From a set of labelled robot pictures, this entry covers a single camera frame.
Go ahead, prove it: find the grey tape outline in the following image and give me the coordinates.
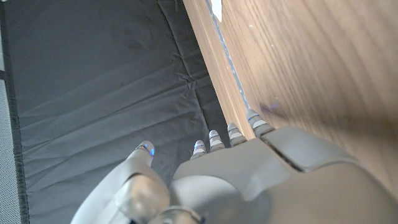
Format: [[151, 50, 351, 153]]
[[204, 0, 251, 111]]

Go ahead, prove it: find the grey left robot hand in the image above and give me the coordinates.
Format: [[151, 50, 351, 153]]
[[70, 108, 398, 224]]

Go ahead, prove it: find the black backdrop curtain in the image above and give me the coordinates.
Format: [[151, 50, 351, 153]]
[[0, 0, 231, 224]]

